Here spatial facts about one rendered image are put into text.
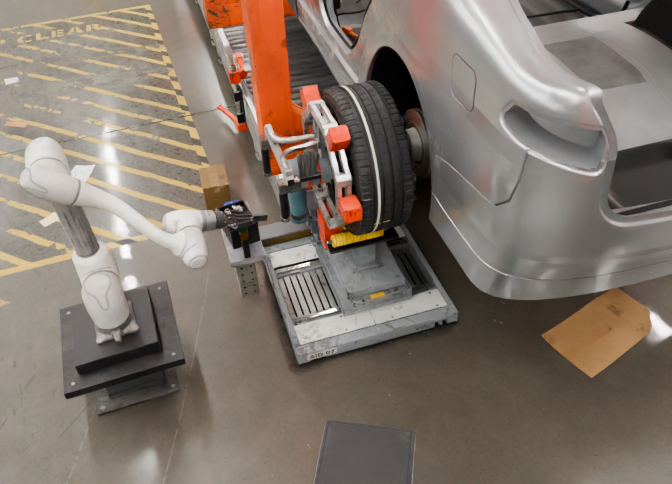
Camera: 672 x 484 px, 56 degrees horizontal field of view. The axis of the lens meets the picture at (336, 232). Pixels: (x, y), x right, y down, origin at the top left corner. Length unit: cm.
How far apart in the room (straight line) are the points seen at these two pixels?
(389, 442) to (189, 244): 107
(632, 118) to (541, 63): 130
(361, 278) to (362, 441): 96
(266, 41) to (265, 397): 161
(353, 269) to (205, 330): 81
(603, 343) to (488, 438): 81
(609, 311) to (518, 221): 152
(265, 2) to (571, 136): 147
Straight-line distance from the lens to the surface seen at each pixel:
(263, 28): 296
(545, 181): 198
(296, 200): 300
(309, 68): 490
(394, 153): 257
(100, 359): 291
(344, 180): 256
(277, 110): 316
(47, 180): 247
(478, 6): 216
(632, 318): 355
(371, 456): 247
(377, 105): 264
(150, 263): 377
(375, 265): 322
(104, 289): 279
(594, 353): 334
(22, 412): 335
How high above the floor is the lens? 250
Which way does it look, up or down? 42 degrees down
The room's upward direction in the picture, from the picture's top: 3 degrees counter-clockwise
